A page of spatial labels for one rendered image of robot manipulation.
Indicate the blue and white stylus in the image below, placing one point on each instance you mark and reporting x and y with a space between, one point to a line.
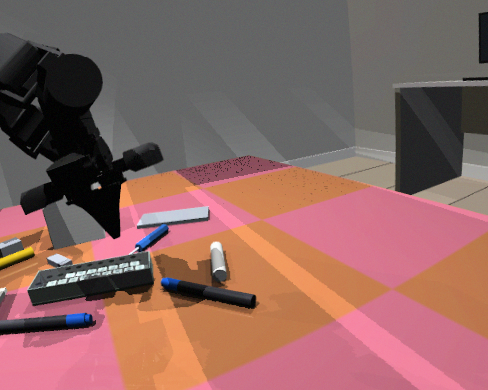
150 239

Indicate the black marker with blue cap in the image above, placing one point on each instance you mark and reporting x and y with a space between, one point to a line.
216 293
48 322

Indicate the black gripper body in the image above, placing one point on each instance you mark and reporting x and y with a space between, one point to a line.
72 135

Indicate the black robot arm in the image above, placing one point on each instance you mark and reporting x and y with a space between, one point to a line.
66 86

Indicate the yellow cylinder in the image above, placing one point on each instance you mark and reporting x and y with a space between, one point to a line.
16 257

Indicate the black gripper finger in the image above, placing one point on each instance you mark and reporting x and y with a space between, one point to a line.
110 197
94 206

